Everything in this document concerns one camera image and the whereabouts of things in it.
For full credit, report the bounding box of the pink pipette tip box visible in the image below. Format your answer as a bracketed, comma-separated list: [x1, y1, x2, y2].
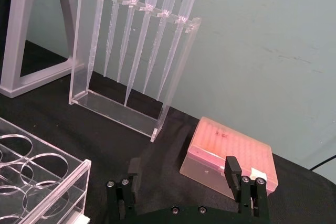
[179, 116, 279, 200]

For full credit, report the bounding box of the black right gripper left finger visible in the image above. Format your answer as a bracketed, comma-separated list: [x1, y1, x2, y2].
[106, 157, 141, 221]

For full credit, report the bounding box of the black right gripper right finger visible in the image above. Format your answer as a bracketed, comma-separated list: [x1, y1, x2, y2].
[224, 155, 270, 219]

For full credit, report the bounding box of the black table cloth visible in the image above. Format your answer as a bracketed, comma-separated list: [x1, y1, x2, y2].
[0, 39, 336, 224]

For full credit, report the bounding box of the clear acrylic pipette stand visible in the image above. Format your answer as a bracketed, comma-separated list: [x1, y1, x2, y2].
[68, 0, 202, 143]

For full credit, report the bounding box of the clear acrylic tube rack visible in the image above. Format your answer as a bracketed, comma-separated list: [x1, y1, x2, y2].
[0, 118, 92, 224]

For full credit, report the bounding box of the white arched stand frame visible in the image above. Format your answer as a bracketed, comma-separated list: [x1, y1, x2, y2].
[0, 0, 77, 99]

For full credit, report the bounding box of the thin black cable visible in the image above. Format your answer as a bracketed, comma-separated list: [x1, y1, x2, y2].
[307, 153, 336, 172]

